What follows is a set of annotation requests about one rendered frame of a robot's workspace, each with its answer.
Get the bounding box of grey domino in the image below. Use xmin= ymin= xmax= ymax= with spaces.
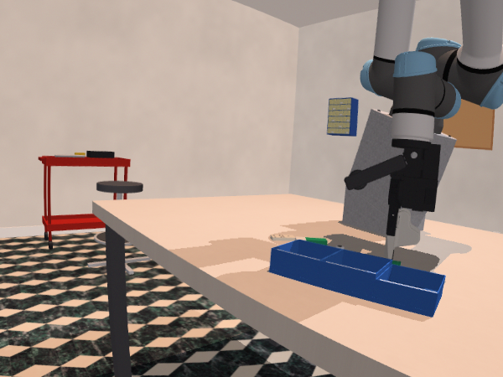
xmin=270 ymin=235 xmax=295 ymax=241

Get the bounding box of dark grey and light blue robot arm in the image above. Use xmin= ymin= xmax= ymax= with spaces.
xmin=344 ymin=0 xmax=503 ymax=190

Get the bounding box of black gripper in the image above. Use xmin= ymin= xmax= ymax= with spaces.
xmin=384 ymin=139 xmax=441 ymax=259

